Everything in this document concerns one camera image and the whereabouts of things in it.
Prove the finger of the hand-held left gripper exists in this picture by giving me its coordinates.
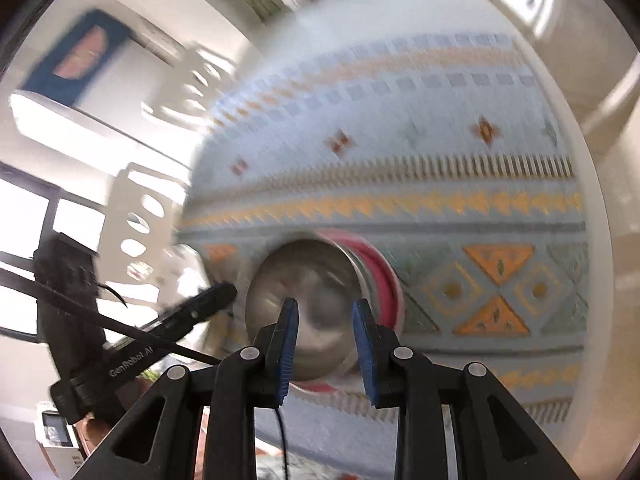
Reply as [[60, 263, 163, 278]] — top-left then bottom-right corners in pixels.
[[144, 282, 239, 339]]

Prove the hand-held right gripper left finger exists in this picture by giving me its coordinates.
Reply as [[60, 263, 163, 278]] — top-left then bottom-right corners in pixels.
[[70, 297, 301, 480]]

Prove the white appliance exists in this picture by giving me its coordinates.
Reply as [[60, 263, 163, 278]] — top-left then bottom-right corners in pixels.
[[37, 407, 85, 463]]

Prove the dark framed window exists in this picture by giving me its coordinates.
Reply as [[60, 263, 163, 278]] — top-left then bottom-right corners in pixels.
[[0, 162, 108, 346]]

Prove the pink steel bowl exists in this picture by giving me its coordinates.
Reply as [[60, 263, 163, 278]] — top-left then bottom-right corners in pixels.
[[235, 229, 407, 395]]

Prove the blue wall poster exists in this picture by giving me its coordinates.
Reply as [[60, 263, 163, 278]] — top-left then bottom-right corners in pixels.
[[22, 7, 135, 107]]

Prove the black cable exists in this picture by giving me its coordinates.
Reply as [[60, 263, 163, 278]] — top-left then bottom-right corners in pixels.
[[0, 266, 223, 365]]

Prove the patterned woven table mat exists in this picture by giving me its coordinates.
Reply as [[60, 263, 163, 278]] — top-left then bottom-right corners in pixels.
[[177, 32, 590, 426]]

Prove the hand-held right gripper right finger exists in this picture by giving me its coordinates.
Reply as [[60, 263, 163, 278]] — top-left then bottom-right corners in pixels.
[[351, 298, 566, 480]]

